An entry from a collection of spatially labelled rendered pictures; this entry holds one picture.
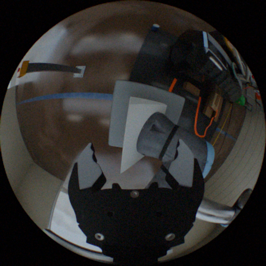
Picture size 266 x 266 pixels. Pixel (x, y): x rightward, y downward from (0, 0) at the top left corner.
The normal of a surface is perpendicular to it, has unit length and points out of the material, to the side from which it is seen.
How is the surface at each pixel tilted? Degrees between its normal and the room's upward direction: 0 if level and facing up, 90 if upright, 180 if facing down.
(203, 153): 58
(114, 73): 0
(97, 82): 0
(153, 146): 23
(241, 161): 90
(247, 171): 90
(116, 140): 0
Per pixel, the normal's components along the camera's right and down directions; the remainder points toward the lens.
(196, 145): -0.25, -0.55
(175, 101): 0.03, 0.48
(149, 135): -0.27, 0.10
